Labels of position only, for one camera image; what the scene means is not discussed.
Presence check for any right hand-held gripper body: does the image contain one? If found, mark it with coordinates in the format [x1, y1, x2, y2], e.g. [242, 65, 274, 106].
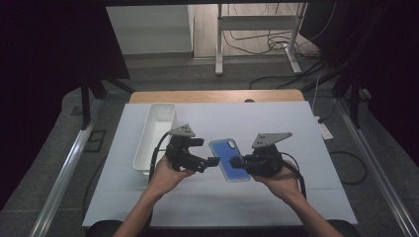
[242, 131, 293, 178]

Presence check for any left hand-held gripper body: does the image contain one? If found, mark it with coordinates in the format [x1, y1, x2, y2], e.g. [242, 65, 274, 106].
[164, 123, 203, 173]

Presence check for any iridescent phone case blue inside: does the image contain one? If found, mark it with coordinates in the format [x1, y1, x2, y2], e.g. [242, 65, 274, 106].
[209, 137, 252, 184]

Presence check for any person's right hand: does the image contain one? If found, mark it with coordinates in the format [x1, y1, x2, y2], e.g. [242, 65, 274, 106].
[250, 160, 308, 202]

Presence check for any person's left hand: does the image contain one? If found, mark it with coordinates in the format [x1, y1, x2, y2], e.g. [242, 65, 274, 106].
[147, 154, 197, 200]

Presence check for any white oblong plastic bin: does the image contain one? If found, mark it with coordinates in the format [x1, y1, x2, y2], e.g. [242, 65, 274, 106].
[132, 102, 178, 176]

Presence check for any white table cover sheet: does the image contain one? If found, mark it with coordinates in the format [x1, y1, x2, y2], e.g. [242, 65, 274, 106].
[82, 101, 359, 229]

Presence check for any wooden table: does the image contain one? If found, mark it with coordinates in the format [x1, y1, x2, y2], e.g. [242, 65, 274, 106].
[128, 88, 305, 105]

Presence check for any white power strip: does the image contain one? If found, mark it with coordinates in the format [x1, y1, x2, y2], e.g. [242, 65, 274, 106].
[313, 116, 334, 142]

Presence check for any person's right leg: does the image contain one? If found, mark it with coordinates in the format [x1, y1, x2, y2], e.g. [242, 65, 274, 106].
[327, 219, 362, 237]

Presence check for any person's leg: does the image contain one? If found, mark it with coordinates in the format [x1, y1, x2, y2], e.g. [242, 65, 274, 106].
[86, 219, 125, 237]
[327, 219, 362, 237]

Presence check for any black metal stand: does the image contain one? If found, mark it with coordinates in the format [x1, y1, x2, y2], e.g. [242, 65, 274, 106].
[79, 73, 134, 130]
[331, 70, 364, 129]

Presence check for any person's left leg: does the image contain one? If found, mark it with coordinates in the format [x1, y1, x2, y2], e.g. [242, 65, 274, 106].
[86, 219, 125, 237]

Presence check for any white cabinet panel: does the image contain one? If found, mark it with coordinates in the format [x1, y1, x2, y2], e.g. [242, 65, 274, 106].
[106, 4, 195, 55]

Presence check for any black curtain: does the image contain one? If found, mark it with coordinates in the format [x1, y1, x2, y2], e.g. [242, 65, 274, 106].
[300, 0, 419, 166]
[0, 0, 131, 210]

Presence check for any left hand-held gripper cable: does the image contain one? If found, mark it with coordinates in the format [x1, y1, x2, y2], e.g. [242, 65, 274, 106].
[148, 131, 173, 182]

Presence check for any hand-held gripper cable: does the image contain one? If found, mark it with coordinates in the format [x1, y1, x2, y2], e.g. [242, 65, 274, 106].
[279, 151, 308, 199]
[148, 131, 173, 182]

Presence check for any right hand-held gripper cable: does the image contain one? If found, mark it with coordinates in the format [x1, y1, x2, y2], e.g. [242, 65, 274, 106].
[279, 151, 308, 199]

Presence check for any black power strip cable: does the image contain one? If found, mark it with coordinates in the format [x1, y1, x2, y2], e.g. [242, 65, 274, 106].
[317, 98, 341, 124]

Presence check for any black square floor frame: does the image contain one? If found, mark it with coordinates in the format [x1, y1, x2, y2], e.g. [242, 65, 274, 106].
[83, 129, 108, 153]

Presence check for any black looped floor cable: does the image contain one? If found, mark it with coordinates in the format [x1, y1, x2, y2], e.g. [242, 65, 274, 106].
[329, 150, 369, 186]

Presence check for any aluminium frame rail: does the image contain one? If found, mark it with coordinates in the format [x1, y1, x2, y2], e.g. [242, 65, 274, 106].
[29, 98, 104, 237]
[335, 98, 419, 237]

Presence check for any tangle of black floor cables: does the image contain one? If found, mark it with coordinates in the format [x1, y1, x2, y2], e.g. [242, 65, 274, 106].
[222, 29, 319, 57]

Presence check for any white metal desk frame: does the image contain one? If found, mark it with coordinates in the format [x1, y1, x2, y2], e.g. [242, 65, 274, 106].
[214, 3, 309, 77]

